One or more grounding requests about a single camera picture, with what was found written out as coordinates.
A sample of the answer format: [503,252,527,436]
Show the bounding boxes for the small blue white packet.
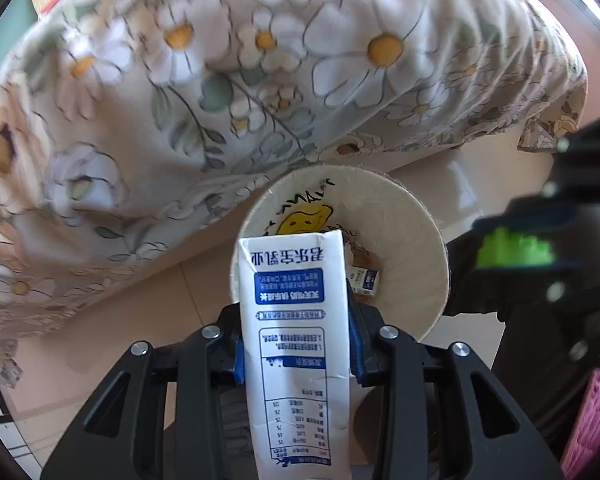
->
[347,266,380,297]

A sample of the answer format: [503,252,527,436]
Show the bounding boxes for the person's right grey trouser leg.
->
[444,233,600,452]

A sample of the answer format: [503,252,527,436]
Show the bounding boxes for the white lined trash bin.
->
[238,165,450,341]

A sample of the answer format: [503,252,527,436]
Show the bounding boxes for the small bright green toy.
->
[476,226,556,269]

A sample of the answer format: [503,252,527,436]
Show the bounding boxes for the white blue milk carton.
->
[237,227,354,480]

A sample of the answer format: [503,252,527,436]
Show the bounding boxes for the floral bed quilt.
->
[0,0,588,387]

